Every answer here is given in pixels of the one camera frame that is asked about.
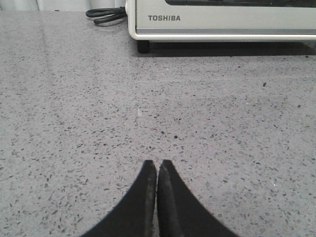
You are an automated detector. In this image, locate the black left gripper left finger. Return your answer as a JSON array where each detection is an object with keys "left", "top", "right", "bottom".
[{"left": 83, "top": 160, "right": 157, "bottom": 237}]

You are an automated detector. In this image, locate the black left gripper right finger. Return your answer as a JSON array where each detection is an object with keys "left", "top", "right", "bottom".
[{"left": 157, "top": 160, "right": 236, "bottom": 237}]

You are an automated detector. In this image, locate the white Toshiba toaster oven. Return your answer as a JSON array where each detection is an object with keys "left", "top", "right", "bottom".
[{"left": 125, "top": 0, "right": 316, "bottom": 53}]

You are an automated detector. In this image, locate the black power cable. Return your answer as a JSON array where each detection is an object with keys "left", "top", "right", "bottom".
[{"left": 85, "top": 6, "right": 128, "bottom": 26}]

